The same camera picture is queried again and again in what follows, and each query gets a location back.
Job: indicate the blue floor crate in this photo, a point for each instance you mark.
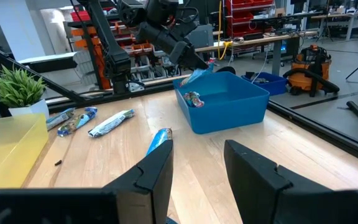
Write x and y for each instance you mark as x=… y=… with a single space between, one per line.
x=269 y=85

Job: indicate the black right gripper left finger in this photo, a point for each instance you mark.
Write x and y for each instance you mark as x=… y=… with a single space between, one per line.
x=154 y=180

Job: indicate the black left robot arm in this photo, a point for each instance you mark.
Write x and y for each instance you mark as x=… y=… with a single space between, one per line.
x=160 y=12

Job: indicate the green plant in white pot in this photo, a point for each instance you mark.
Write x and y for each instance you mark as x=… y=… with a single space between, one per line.
x=17 y=87

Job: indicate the white desk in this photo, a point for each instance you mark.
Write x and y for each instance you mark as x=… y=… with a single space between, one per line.
x=337 y=17

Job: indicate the blue plastic bin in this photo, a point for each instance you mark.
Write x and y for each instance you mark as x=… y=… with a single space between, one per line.
x=228 y=105

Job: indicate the snack packets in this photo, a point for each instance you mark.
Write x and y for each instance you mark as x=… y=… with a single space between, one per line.
x=59 y=119

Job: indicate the red green granola bar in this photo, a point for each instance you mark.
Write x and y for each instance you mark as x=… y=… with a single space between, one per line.
x=193 y=99

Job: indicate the grey box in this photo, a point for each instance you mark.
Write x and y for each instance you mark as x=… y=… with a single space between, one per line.
x=201 y=35

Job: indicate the wooden workbench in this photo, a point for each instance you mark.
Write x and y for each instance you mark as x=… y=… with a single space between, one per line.
x=259 y=39

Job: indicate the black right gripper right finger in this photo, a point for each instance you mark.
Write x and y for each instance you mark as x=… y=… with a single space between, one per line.
x=250 y=186

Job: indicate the translucent yellow plastic bin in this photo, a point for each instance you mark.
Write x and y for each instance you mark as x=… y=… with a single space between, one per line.
x=8 y=149

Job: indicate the orange parts bin rack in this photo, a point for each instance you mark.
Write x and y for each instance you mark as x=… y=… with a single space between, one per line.
x=89 y=37

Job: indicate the red shelving rack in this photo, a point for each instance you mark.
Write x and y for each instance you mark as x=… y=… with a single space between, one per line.
x=244 y=15

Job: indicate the white blue snack packet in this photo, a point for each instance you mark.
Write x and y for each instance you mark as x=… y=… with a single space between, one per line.
x=111 y=123

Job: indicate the small dark crumb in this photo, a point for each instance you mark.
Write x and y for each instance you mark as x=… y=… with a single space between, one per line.
x=57 y=162

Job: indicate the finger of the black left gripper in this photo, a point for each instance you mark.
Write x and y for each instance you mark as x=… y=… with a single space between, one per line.
x=200 y=61
x=187 y=63

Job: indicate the orange shop vacuum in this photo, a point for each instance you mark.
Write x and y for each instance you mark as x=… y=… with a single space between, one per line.
x=309 y=68

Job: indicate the blue granola bar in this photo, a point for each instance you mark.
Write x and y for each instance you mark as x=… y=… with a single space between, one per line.
x=196 y=76
x=77 y=122
x=159 y=139

